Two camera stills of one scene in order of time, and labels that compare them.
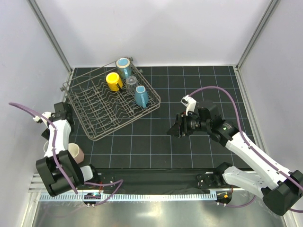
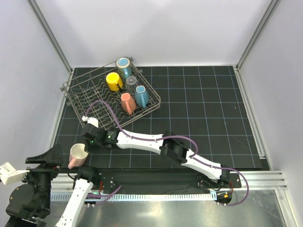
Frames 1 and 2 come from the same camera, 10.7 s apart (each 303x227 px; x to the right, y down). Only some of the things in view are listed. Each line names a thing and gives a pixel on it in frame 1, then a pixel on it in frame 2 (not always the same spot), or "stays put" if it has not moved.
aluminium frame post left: [44, 24] stays put
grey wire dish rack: [102, 100] stays put
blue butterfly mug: [124, 67] stays put
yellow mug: [112, 79] stays put
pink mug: [45, 146] → [128, 102]
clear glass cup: [130, 82] stays put
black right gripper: [181, 125] → [89, 149]
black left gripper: [46, 134] → [49, 161]
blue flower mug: [141, 97] stays put
